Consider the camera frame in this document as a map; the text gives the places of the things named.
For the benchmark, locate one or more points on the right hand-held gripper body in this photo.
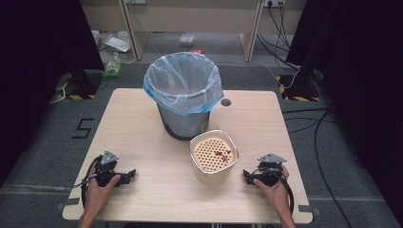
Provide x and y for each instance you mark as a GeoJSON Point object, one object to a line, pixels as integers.
{"type": "Point", "coordinates": [269, 171]}

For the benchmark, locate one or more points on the person's left hand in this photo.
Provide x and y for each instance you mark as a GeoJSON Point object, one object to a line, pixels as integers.
{"type": "Point", "coordinates": [98, 193]}

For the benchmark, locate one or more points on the black curtain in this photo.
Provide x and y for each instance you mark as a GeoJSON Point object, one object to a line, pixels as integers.
{"type": "Point", "coordinates": [361, 95]}
{"type": "Point", "coordinates": [38, 79]}

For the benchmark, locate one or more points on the brown food scraps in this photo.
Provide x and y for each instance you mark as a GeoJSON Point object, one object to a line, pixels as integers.
{"type": "Point", "coordinates": [222, 155]}

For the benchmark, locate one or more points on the black stand base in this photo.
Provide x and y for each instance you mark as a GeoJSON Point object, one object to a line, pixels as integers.
{"type": "Point", "coordinates": [299, 87]}
{"type": "Point", "coordinates": [83, 84]}

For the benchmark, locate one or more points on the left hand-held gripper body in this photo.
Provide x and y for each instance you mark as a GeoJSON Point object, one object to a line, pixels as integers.
{"type": "Point", "coordinates": [106, 169]}

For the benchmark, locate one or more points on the beige wooden desk frame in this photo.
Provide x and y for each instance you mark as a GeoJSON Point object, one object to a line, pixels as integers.
{"type": "Point", "coordinates": [190, 19]}

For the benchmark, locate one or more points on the blue plastic bin bag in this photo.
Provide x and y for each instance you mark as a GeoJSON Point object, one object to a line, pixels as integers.
{"type": "Point", "coordinates": [183, 82]}

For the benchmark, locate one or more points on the person's right hand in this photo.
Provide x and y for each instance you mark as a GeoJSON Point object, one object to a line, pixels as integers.
{"type": "Point", "coordinates": [277, 193]}

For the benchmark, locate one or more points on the grey trash bin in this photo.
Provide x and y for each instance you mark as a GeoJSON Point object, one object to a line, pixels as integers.
{"type": "Point", "coordinates": [185, 123]}

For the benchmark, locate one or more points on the small red object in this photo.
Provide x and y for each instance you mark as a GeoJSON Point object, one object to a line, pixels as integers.
{"type": "Point", "coordinates": [197, 51]}

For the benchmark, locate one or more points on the beige container with perforated insert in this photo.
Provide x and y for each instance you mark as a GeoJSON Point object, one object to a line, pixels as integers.
{"type": "Point", "coordinates": [214, 158]}

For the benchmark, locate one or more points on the white wall socket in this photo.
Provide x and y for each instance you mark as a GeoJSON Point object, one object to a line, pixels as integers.
{"type": "Point", "coordinates": [274, 3]}

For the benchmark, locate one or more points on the green bottle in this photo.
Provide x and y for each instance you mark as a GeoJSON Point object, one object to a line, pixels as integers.
{"type": "Point", "coordinates": [112, 67]}

